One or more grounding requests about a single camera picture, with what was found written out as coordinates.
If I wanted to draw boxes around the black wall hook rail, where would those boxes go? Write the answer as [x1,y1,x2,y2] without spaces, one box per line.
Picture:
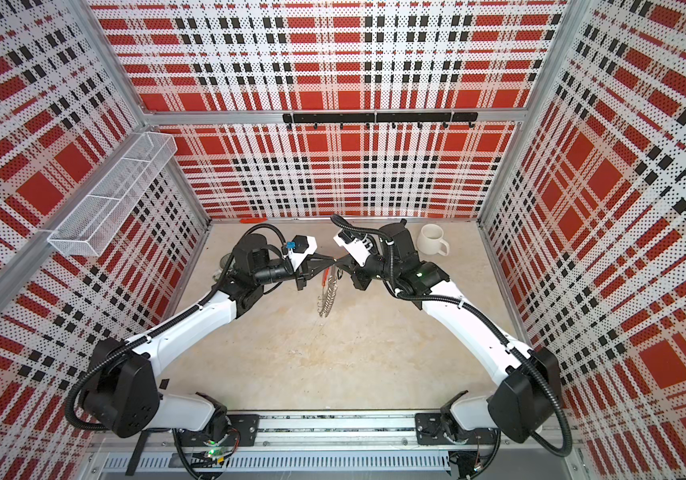
[282,111,479,128]

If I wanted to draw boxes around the key organizer with red handle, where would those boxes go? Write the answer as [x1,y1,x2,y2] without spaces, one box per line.
[317,266,342,318]

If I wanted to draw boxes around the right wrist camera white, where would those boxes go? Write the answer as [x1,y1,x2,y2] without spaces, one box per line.
[334,230,379,267]

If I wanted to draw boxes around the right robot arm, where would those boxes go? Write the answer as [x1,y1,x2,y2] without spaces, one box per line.
[331,214,574,479]

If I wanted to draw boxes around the white wire mesh basket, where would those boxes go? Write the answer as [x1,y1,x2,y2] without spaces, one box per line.
[48,131,177,257]

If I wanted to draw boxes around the white ceramic mug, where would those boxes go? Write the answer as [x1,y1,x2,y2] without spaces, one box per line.
[417,224,450,256]

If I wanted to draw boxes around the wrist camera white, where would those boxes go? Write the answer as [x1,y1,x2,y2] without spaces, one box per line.
[284,235,318,272]
[334,230,379,267]

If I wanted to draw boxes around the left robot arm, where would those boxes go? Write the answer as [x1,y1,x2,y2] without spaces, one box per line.
[64,224,336,448]

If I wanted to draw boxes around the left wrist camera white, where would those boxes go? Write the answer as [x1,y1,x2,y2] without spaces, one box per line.
[284,235,318,272]

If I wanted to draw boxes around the grey striped ceramic mug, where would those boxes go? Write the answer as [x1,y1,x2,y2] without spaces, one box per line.
[213,253,234,282]

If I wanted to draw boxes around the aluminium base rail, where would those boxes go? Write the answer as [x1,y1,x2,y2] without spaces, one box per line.
[78,410,588,479]

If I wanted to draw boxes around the red marker at wall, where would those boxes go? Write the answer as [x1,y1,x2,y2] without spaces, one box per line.
[239,217,268,225]

